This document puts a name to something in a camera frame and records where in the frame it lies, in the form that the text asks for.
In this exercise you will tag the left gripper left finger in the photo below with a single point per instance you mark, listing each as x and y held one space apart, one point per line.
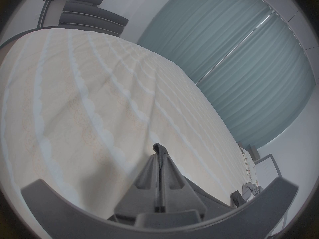
147 193

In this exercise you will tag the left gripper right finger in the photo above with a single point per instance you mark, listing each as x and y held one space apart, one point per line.
177 195

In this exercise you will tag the black T-shirt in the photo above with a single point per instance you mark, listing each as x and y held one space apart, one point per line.
160 148

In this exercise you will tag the pile of clothes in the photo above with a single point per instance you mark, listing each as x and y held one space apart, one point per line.
251 189

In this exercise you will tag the bed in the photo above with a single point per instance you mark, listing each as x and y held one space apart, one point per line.
87 96

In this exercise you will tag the white printed pillow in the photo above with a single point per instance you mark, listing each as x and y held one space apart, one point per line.
250 168

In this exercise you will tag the grey bedside table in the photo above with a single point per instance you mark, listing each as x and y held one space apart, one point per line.
254 152

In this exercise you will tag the blue-green curtain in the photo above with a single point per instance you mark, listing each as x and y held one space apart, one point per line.
261 83
199 28

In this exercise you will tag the black chest of drawers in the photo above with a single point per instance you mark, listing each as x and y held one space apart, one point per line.
87 16

